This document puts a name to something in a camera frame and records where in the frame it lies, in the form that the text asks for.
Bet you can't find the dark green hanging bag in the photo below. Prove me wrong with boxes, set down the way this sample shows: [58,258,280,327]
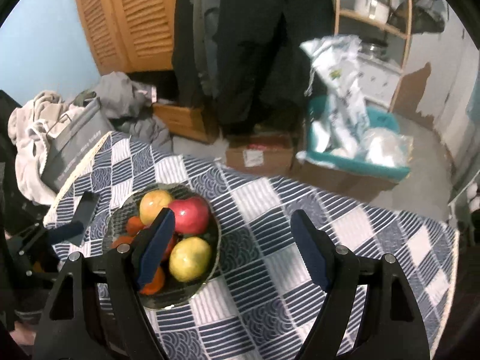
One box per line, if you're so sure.
[390,0,449,34]

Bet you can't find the grey jacket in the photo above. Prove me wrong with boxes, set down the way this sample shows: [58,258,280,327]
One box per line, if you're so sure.
[191,0,226,98]

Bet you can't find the grey clothes pile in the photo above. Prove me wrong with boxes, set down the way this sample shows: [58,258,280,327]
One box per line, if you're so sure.
[73,72,173,151]

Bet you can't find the clear plastic bags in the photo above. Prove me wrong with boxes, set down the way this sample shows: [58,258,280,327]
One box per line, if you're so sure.
[360,127,413,167]

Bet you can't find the white rice bag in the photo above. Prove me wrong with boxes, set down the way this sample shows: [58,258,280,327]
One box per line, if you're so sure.
[300,34,370,156]

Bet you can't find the wooden louvered wardrobe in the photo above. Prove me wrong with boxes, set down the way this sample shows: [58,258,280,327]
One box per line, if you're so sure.
[71,0,179,76]

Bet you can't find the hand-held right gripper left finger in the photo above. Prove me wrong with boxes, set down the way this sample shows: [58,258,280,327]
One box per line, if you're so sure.
[32,207,177,360]

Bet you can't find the wooden shelf rack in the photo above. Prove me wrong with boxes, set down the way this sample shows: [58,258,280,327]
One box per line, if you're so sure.
[334,0,413,113]

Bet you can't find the teal plastic basket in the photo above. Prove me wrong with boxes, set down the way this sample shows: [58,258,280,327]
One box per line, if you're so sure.
[296,95,411,184]

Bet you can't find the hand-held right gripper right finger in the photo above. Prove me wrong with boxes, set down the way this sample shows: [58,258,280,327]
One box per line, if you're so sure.
[290,209,430,360]

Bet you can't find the cardboard box with white label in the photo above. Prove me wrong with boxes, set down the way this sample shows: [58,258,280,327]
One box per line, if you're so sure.
[225,133,299,176]

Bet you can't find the white shoe rack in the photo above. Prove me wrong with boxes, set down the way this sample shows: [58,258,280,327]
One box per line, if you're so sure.
[448,172,480,229]

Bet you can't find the wooden drawer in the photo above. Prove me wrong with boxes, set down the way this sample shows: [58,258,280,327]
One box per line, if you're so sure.
[152,99,218,143]

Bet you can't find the large orange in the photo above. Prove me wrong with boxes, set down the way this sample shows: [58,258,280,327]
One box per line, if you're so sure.
[112,234,134,250]
[139,266,166,295]

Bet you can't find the black hooded coat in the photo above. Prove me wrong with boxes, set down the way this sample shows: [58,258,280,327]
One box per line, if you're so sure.
[172,0,334,132]

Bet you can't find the blue white patterned tablecloth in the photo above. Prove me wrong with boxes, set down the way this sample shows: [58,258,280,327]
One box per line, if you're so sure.
[44,131,460,360]

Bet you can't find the red apple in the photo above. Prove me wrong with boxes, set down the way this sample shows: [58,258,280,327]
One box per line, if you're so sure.
[167,196,210,235]
[161,232,178,263]

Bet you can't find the grey storage bag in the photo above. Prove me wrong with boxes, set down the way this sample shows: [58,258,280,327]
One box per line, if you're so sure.
[39,97,113,192]

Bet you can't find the beige clothes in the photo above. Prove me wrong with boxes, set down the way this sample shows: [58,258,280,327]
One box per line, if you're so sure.
[8,90,74,205]

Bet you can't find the steel pot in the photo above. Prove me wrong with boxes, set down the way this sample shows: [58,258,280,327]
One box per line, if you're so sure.
[362,41,389,61]

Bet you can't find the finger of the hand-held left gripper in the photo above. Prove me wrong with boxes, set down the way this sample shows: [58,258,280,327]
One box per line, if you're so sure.
[5,220,85,256]

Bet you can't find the small orange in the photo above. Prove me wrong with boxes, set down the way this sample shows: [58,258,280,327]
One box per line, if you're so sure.
[125,215,147,235]

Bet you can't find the white door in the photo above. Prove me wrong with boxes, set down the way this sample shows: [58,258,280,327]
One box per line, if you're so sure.
[390,7,480,132]

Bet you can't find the glass bowl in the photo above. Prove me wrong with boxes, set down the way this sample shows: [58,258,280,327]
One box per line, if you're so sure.
[102,183,222,310]

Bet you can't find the black remote control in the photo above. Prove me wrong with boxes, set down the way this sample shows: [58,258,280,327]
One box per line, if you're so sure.
[62,191,101,244]

